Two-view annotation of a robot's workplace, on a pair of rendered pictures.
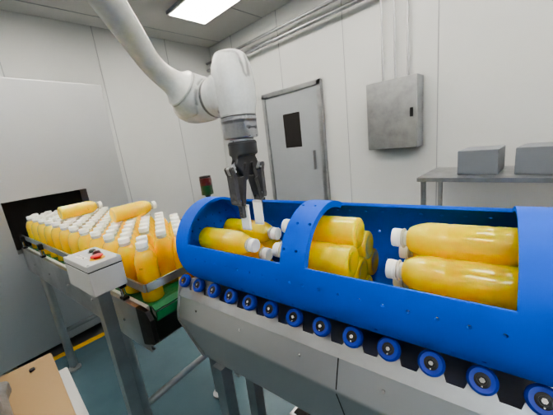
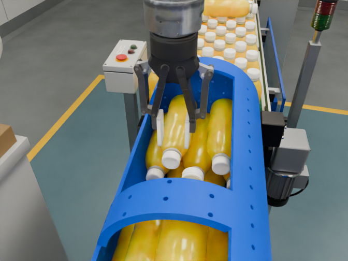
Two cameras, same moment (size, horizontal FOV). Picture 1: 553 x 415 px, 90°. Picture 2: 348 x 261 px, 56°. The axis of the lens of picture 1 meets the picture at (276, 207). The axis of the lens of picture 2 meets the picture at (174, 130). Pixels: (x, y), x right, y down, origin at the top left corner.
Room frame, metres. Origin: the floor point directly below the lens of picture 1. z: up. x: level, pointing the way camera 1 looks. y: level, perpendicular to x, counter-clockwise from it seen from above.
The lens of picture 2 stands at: (0.51, -0.35, 1.60)
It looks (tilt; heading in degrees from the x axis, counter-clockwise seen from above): 40 degrees down; 61
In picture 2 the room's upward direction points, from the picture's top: straight up
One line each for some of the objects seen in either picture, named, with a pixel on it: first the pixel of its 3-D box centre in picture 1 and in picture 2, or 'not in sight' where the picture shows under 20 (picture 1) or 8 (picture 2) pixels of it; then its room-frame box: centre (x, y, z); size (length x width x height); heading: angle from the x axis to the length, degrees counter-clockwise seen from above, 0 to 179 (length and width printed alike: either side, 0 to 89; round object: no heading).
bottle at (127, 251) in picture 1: (130, 266); not in sight; (0.99, 0.57, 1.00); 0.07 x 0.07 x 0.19
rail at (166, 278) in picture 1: (195, 264); not in sight; (1.01, 0.34, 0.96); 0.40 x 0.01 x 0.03; 142
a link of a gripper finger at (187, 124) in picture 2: (258, 212); (187, 130); (0.77, 0.05, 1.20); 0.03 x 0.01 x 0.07; 52
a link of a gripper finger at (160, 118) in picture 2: (245, 216); (160, 128); (0.72, 0.08, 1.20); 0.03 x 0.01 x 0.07; 52
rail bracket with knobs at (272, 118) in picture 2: not in sight; (267, 130); (1.15, 0.19, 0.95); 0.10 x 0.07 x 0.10; 142
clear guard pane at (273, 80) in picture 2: not in sight; (265, 96); (1.57, 0.61, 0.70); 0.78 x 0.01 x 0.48; 52
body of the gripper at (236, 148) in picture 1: (243, 158); (173, 55); (0.75, 0.07, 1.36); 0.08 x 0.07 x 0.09; 142
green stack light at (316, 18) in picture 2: (206, 189); (321, 19); (1.49, 0.36, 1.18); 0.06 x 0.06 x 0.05
